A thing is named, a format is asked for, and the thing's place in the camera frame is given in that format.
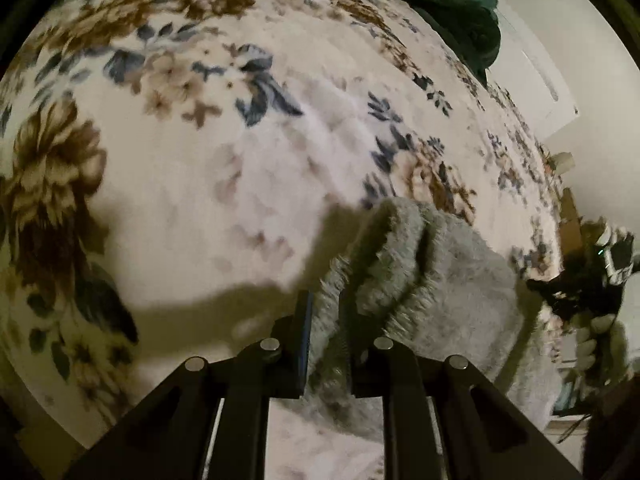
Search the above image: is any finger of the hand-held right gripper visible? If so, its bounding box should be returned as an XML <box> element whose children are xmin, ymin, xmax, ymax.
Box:
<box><xmin>526</xmin><ymin>275</ymin><xmax>568</xmax><ymax>313</ymax></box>

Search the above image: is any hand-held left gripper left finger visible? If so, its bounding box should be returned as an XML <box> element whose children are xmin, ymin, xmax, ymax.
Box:
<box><xmin>65</xmin><ymin>289</ymin><xmax>316</xmax><ymax>480</ymax></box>

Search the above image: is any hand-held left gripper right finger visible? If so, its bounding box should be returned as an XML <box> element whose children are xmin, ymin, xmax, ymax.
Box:
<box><xmin>339</xmin><ymin>286</ymin><xmax>585</xmax><ymax>480</ymax></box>

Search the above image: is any person's right hand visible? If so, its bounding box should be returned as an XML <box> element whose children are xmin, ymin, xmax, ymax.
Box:
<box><xmin>574</xmin><ymin>310</ymin><xmax>621</xmax><ymax>386</ymax></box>

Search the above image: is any brown cardboard box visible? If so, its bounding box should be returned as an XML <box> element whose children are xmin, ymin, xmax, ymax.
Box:
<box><xmin>559</xmin><ymin>187</ymin><xmax>587</xmax><ymax>258</ymax></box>

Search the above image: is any small white container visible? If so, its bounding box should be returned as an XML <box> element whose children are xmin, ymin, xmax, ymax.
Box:
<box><xmin>549</xmin><ymin>151</ymin><xmax>576</xmax><ymax>177</ymax></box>

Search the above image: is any floral printed blanket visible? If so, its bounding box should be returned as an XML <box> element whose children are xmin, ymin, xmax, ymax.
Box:
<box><xmin>0</xmin><ymin>0</ymin><xmax>576</xmax><ymax>480</ymax></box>

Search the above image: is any white door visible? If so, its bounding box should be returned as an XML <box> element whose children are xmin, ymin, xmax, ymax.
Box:
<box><xmin>487</xmin><ymin>0</ymin><xmax>582</xmax><ymax>138</ymax></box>

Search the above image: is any dark green cloth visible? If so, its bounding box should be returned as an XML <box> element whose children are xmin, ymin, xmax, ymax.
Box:
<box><xmin>345</xmin><ymin>0</ymin><xmax>502</xmax><ymax>87</ymax></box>

